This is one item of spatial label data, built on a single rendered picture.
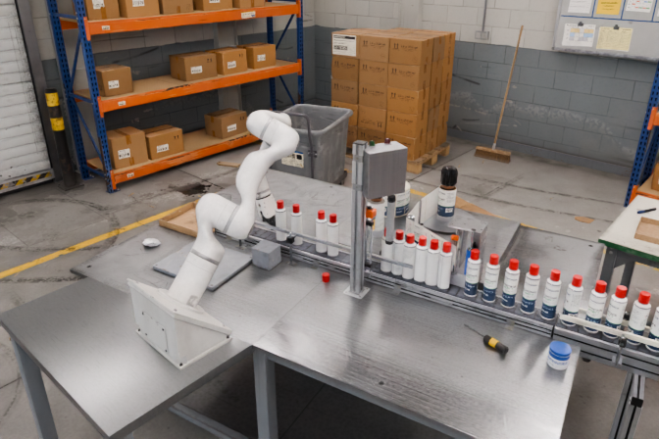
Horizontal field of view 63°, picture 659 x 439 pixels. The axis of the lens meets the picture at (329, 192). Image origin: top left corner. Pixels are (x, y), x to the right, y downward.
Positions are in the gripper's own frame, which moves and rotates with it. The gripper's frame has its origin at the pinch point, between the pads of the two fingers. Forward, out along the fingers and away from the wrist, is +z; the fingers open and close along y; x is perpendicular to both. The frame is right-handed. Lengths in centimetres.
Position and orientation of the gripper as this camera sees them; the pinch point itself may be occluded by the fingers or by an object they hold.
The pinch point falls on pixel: (273, 225)
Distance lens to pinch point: 265.7
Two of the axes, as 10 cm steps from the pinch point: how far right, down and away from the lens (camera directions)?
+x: -8.1, 1.3, 5.7
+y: 5.0, -3.4, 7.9
